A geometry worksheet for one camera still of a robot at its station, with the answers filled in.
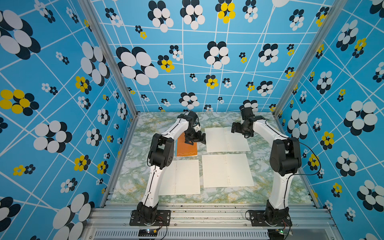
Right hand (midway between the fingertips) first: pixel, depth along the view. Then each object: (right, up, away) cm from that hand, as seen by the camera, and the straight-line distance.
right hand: (240, 130), depth 100 cm
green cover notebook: (-12, -7, +5) cm, 14 cm away
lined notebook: (-13, -24, -10) cm, 30 cm away
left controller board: (-54, -49, -28) cm, 78 cm away
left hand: (-27, -8, -2) cm, 28 cm away
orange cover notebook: (-40, -13, -1) cm, 42 cm away
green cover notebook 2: (-39, -28, -12) cm, 50 cm away
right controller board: (+8, -48, -30) cm, 58 cm away
